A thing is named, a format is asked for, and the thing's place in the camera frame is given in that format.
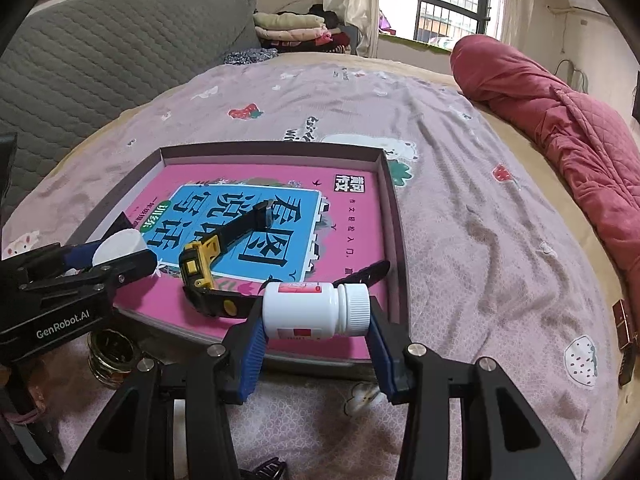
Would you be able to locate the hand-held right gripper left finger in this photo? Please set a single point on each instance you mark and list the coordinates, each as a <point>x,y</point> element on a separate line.
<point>255,360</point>

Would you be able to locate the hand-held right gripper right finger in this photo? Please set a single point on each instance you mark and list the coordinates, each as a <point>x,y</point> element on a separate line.
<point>385,365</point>

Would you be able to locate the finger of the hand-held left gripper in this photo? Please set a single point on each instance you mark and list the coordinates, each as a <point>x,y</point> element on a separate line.
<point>80,256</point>
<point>130,267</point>

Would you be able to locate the white round cap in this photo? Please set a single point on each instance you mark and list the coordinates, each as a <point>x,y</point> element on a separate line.
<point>120,245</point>

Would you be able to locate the yellow and black wristwatch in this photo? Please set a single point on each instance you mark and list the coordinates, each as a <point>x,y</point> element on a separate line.
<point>197,260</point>

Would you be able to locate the white pill bottle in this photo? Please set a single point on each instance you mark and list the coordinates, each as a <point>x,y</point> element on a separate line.
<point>310,310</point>

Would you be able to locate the black hair clip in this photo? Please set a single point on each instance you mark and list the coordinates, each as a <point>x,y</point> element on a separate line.
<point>265,472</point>

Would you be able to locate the shallow brown cardboard box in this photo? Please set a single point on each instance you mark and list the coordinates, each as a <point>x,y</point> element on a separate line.
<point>395,240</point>

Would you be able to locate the pink and blue book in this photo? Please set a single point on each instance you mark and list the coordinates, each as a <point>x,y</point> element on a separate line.
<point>350,230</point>

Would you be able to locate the grey quilted headboard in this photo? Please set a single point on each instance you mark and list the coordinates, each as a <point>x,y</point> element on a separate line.
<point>100,60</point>

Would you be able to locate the small black case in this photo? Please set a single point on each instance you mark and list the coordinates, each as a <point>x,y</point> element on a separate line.
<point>626,367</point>

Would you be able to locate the dark patterned cloth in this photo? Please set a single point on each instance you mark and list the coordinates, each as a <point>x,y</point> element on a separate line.
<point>250,56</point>

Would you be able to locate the cream folded garment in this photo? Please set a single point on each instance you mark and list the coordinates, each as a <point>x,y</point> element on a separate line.
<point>285,21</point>

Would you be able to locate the red quilted duvet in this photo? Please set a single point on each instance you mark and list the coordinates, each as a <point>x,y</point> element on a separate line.
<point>575,135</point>

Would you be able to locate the dark red folded garment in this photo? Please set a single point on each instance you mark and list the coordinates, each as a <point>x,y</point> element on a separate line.
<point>337,42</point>

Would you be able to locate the black garment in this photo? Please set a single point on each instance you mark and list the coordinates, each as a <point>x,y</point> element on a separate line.
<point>322,12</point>

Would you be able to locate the floral cloth on windowsill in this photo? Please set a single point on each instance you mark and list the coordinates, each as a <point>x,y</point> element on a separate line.
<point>442,41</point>

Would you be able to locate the purple item on windowsill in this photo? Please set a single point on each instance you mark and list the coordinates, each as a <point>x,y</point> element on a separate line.
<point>386,22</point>

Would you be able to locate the cream curtain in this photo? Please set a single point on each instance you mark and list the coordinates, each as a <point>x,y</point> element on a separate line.
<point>350,5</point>
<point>517,5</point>

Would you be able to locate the white air conditioner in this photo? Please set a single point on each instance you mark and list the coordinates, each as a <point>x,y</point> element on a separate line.
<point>587,1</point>

